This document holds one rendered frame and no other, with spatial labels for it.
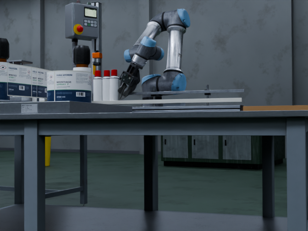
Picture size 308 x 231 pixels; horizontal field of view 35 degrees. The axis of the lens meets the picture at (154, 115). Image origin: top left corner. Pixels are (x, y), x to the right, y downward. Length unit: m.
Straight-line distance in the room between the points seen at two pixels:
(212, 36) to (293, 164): 10.61
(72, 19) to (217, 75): 9.35
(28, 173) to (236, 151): 6.84
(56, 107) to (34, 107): 0.10
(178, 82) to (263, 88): 8.91
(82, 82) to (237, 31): 9.94
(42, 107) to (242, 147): 6.79
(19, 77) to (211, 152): 6.67
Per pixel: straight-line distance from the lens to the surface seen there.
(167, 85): 2.82
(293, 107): 2.35
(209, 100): 2.49
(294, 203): 1.68
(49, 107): 1.97
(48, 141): 9.52
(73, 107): 1.96
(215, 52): 12.11
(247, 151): 8.54
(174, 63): 2.87
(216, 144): 8.73
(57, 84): 2.20
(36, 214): 1.99
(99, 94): 2.72
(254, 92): 11.71
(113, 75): 2.69
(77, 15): 2.87
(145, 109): 2.58
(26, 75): 2.40
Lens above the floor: 0.79
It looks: 1 degrees up
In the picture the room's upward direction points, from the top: straight up
